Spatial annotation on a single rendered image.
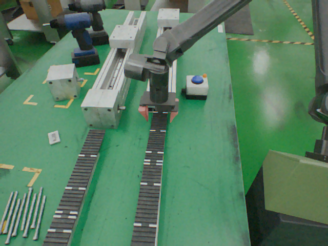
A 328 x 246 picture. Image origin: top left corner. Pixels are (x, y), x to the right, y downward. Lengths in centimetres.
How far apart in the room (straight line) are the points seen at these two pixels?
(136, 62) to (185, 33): 16
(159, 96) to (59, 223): 40
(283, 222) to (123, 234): 38
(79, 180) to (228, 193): 38
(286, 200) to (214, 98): 46
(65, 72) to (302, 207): 84
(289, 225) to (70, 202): 53
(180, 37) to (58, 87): 49
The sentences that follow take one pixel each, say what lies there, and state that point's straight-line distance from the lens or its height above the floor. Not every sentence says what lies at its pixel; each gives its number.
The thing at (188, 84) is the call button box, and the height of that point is 84.
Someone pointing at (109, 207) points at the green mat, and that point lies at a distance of 60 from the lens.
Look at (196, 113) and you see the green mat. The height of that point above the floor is 78.
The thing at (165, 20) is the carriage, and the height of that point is 90.
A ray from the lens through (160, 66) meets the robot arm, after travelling 62.
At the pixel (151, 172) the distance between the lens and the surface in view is 59.
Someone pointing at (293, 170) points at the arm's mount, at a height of 95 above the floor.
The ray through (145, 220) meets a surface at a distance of 54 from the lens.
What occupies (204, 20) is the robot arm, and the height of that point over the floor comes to 110.
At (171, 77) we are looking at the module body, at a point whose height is 86.
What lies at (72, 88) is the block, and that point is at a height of 83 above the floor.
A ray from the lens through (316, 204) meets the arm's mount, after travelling 60.
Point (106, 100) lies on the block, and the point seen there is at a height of 87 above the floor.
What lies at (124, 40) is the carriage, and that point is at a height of 90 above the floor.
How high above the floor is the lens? 131
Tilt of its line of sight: 44 degrees down
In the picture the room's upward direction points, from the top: straight up
